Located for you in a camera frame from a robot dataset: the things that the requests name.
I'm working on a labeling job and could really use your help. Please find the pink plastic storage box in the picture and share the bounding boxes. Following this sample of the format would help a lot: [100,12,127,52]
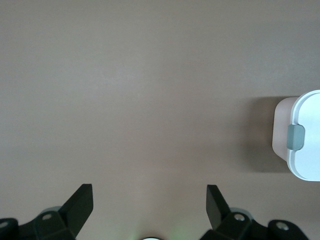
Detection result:
[271,96,301,161]

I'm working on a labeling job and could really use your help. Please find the white box lid grey latches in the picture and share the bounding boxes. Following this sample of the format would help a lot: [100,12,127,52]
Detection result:
[285,89,320,182]

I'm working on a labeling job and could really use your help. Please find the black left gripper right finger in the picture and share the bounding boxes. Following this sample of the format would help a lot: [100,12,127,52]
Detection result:
[199,184,311,240]

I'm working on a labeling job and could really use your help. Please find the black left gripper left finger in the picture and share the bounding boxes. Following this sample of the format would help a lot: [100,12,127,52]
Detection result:
[0,183,94,240]

